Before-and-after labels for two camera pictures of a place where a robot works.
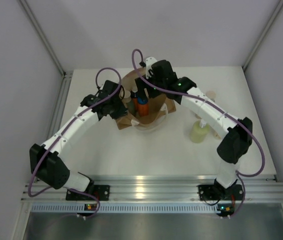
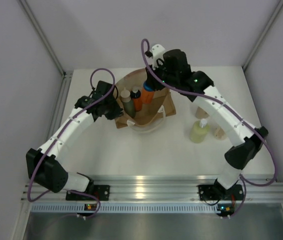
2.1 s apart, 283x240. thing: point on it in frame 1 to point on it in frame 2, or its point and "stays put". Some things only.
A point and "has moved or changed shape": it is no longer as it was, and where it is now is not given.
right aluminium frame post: x=279 y=7 stays put
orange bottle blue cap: x=143 y=106 has moved or changed shape
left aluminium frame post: x=67 y=75 stays put
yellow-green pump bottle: x=199 y=130 stays put
